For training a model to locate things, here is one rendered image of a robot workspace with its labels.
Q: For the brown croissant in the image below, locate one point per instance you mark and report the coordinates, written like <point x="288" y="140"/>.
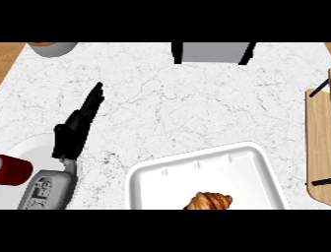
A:
<point x="210" y="201"/>

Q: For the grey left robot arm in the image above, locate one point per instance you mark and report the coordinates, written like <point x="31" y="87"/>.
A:
<point x="49" y="187"/>

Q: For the red can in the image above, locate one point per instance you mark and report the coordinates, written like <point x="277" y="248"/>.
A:
<point x="6" y="170"/>

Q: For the white round plate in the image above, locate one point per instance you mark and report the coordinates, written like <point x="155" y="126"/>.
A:
<point x="17" y="164"/>

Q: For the grey round bowl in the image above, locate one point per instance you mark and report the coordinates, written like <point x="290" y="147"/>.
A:
<point x="53" y="48"/>

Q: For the white foam tray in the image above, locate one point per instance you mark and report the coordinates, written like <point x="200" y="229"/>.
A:
<point x="207" y="170"/>

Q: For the wooden tiered shelf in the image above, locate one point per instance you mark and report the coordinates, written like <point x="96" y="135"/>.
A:
<point x="328" y="138"/>

